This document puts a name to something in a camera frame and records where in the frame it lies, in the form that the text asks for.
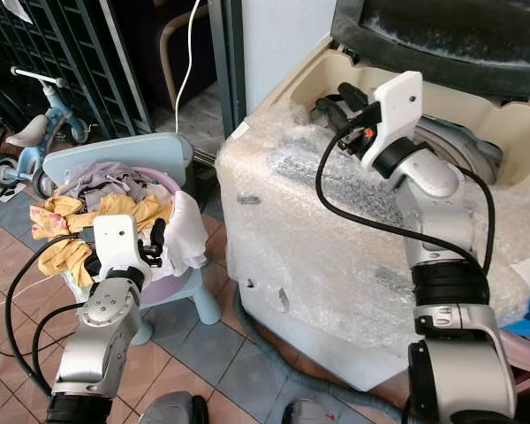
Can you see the white garment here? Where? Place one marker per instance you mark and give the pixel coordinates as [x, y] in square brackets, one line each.
[187, 230]

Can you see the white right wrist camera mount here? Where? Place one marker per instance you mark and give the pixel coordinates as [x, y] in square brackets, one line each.
[397, 110]

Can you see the grey metal door frame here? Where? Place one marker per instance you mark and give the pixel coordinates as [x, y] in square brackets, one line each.
[225, 62]

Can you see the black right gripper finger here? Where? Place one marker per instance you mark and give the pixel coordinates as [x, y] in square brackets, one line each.
[333, 109]
[353, 94]

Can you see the yellow floral garment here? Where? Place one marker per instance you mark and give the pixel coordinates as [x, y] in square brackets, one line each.
[124, 208]

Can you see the grey left robot leg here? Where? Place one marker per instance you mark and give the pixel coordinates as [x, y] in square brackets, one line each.
[172, 411]

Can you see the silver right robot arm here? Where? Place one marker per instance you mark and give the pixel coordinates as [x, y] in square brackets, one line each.
[433, 212]

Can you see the grey purple garment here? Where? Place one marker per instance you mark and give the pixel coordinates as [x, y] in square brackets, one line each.
[106, 181]

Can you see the steel washer drum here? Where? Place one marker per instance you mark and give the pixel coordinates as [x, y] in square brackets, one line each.
[464, 146]

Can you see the lavender plastic laundry basket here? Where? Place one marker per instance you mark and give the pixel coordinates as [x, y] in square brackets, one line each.
[177, 287]

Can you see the grey robot leg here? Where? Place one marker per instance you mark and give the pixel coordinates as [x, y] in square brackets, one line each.
[314, 413]
[172, 411]

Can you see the white paper sheet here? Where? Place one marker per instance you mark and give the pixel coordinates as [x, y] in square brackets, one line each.
[16, 9]

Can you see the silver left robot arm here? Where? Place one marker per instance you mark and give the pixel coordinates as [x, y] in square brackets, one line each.
[97, 344]

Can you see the grey right robot leg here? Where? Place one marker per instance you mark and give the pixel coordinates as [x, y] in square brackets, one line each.
[314, 413]

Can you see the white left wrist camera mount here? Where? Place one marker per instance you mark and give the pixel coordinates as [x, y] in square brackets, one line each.
[117, 243]

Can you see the light blue plastic stool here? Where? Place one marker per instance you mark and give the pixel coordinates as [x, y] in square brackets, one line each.
[115, 150]

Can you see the black metal grille gate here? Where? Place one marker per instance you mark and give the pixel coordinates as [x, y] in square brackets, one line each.
[53, 53]

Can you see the dark grey washer lid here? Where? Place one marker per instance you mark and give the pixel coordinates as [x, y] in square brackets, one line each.
[442, 44]

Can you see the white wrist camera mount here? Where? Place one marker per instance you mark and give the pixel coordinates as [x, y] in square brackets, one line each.
[397, 110]
[117, 243]

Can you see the bubble-wrapped white washing machine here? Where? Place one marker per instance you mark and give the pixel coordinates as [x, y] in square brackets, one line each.
[309, 238]

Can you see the blue child tricycle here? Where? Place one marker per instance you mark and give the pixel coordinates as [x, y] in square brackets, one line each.
[60, 115]

